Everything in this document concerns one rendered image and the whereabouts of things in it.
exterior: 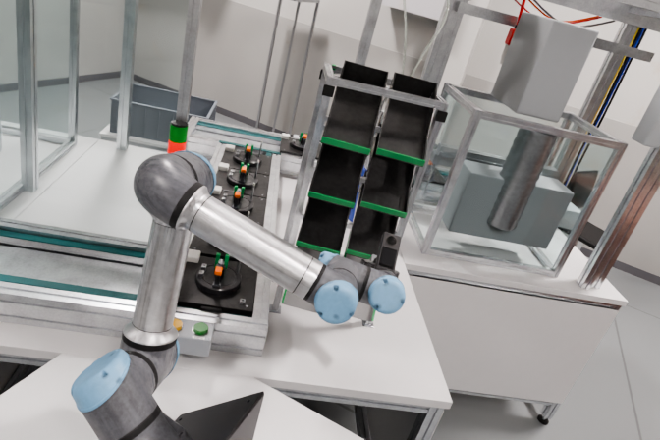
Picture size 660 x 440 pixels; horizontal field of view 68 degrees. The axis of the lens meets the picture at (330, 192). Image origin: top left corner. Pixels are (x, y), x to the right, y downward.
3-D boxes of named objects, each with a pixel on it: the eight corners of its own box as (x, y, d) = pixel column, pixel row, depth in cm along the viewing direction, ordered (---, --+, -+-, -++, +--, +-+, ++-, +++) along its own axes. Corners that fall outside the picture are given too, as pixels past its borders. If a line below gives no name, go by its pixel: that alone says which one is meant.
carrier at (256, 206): (262, 231, 189) (268, 202, 184) (199, 220, 185) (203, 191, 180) (265, 202, 211) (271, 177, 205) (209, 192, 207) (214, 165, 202)
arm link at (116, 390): (88, 455, 91) (49, 395, 90) (124, 413, 104) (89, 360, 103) (140, 428, 89) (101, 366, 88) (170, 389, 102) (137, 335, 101)
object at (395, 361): (449, 409, 146) (453, 402, 145) (-104, 340, 123) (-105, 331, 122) (378, 198, 273) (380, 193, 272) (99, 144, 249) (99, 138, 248)
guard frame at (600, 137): (557, 277, 233) (628, 144, 204) (421, 253, 222) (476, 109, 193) (518, 229, 274) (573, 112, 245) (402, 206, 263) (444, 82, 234)
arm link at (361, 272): (318, 257, 95) (371, 278, 95) (323, 245, 106) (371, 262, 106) (305, 294, 96) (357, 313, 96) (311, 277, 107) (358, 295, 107)
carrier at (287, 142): (322, 162, 268) (327, 141, 263) (279, 153, 265) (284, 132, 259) (320, 146, 290) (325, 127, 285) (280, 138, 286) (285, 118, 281)
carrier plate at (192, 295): (251, 316, 144) (252, 311, 143) (169, 304, 140) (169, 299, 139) (257, 269, 166) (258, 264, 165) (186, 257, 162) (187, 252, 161)
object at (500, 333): (550, 426, 264) (628, 302, 228) (354, 402, 246) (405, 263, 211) (503, 337, 325) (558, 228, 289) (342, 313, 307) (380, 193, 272)
